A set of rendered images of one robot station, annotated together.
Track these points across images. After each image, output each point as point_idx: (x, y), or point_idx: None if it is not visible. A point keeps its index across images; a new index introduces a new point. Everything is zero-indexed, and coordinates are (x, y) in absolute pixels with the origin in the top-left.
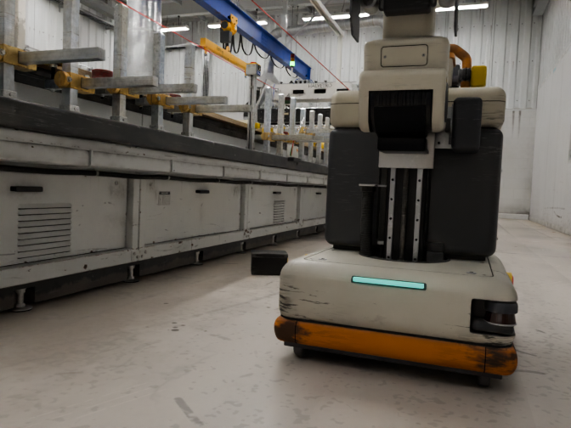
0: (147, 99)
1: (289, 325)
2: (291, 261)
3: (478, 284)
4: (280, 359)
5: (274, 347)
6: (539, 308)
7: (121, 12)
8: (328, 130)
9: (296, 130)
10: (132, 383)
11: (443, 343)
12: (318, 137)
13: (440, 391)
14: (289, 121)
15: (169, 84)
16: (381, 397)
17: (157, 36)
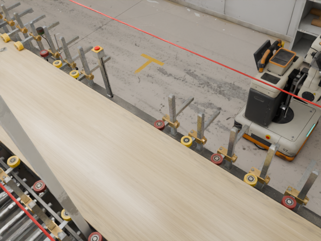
0: (203, 144)
1: (294, 157)
2: (294, 145)
3: (318, 114)
4: (289, 164)
5: (278, 162)
6: (232, 75)
7: (237, 132)
8: (51, 26)
9: (30, 39)
10: (310, 202)
11: (312, 129)
12: (90, 48)
13: (311, 137)
14: (48, 43)
15: (241, 135)
16: (316, 150)
17: (203, 116)
